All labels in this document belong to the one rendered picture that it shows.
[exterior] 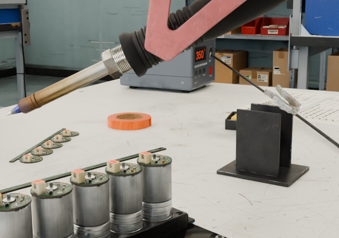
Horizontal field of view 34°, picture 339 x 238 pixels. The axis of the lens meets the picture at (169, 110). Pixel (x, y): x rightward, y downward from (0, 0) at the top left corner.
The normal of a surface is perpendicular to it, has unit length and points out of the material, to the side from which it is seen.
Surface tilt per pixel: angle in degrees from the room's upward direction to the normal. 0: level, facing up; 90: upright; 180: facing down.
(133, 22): 90
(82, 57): 90
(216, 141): 0
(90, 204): 90
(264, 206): 0
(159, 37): 99
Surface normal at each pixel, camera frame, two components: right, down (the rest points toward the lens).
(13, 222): 0.44, 0.18
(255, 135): -0.54, 0.18
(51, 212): 0.11, 0.21
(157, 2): -0.10, 0.36
